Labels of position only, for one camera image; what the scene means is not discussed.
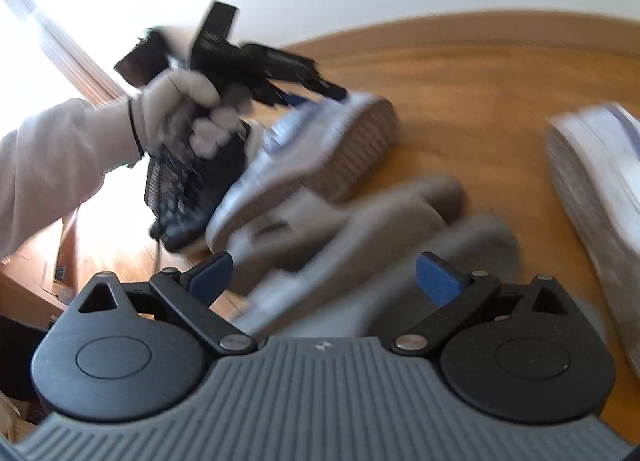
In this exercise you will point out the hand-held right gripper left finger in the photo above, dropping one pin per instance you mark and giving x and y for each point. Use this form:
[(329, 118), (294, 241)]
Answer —
[(212, 273)]

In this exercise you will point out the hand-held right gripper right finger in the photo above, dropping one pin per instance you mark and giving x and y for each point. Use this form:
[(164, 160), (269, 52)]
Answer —
[(440, 281)]

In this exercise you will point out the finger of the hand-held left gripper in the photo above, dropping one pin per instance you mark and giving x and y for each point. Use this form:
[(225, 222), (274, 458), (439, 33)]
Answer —
[(292, 100), (327, 87)]

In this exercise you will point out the white lavender sneaker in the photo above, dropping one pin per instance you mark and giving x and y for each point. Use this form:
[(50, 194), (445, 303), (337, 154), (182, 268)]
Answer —
[(300, 151), (590, 176)]

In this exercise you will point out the person's left forearm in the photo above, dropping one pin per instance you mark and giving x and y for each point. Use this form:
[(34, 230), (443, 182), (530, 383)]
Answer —
[(60, 161)]

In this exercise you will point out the person's left hand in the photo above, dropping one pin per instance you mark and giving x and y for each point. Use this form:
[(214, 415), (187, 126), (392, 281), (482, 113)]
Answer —
[(170, 96)]

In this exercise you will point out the black knit sneaker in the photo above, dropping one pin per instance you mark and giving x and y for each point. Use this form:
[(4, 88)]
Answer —
[(200, 201)]

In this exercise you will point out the black wrist band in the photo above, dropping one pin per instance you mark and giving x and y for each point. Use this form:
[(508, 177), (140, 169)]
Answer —
[(136, 131)]

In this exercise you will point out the wooden baseboard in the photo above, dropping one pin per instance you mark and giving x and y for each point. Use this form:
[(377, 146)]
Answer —
[(450, 23)]

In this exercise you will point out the slatted window blind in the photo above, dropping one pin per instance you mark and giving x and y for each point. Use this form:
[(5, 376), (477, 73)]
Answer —
[(65, 46)]

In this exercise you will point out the wooden furniture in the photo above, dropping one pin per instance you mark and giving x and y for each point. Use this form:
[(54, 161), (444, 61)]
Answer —
[(25, 286)]

